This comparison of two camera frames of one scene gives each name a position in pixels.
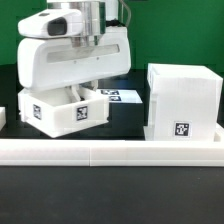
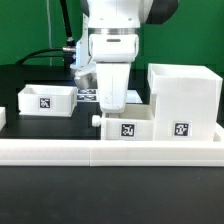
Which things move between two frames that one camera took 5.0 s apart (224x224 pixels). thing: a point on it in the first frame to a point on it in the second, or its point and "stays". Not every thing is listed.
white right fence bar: [219, 131] stays
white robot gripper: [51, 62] to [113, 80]
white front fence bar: [107, 153] stays
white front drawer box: [56, 111] to [136, 123]
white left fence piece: [3, 119] stays
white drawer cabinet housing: [182, 102] stays
